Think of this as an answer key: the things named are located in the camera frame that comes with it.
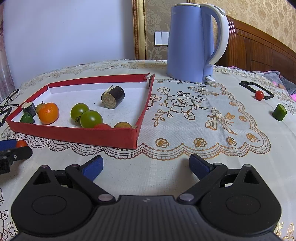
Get red cherry tomato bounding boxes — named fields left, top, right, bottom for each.
left=16, top=140, right=28, bottom=148
left=255, top=90, right=264, bottom=101
left=94, top=123, right=112, bottom=130

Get green pepper piece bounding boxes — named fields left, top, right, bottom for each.
left=20, top=113, right=35, bottom=124

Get dark sugarcane piece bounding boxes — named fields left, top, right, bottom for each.
left=101, top=86, right=125, bottom=109
left=21, top=101, right=37, bottom=117

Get green tomato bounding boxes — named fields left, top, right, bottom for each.
left=70, top=103, right=89, bottom=123
left=80, top=110, right=103, bottom=128

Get small brown longan fruit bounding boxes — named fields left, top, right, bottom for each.
left=113, top=121, right=132, bottom=128

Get orange mandarin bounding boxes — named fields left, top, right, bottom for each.
left=38, top=102, right=59, bottom=125

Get brown kiwi fruit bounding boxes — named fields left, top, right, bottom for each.
left=36, top=102, right=46, bottom=114

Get black eyeglasses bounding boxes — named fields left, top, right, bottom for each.
left=0, top=89, right=19, bottom=112

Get pink patterned curtain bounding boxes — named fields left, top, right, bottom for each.
left=0, top=4, right=15, bottom=100

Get cream embroidered tablecloth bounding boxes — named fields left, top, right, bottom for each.
left=1, top=60, right=295, bottom=240

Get red shallow cardboard tray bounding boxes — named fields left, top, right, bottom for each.
left=6, top=74, right=154, bottom=149

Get green cucumber piece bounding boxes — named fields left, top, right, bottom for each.
left=272, top=103, right=287, bottom=121

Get blue electric kettle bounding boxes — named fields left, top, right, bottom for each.
left=166, top=3, right=229, bottom=83

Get pink and grey bedding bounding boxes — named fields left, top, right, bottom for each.
left=230, top=66, right=295, bottom=102

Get wooden headboard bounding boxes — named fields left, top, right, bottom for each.
left=217, top=16, right=296, bottom=83

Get red cherry tomato by frame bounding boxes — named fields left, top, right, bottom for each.
left=255, top=90, right=264, bottom=101

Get white wall switch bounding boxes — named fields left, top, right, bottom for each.
left=154, top=32, right=170, bottom=46

